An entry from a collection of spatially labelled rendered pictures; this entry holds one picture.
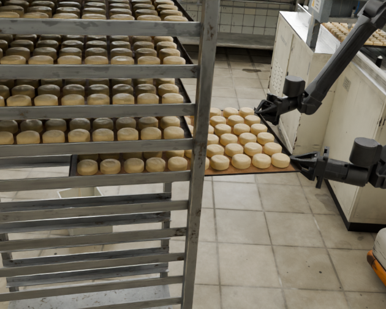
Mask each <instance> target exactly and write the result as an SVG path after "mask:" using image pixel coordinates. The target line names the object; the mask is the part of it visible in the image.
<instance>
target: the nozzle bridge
mask: <svg viewBox="0 0 386 309"><path fill-rule="evenodd" d="M358 1H360V4H359V7H358ZM368 1H369V0H309V6H308V12H309V13H310V14H311V18H310V22H309V28H308V34H307V38H306V44H307V45H308V47H309V48H316V44H317V39H318V35H319V30H320V24H321V23H328V22H334V23H351V24H356V22H357V20H358V17H357V15H358V13H359V12H360V11H361V9H362V8H363V6H364V5H365V4H366V3H367V2H368ZM354 6H355V7H356V8H355V10H356V9H357V7H358V10H357V12H356V13H355V15H354V18H351V17H350V16H351V12H352V9H353V7H354ZM385 26H386V25H385Z"/></svg>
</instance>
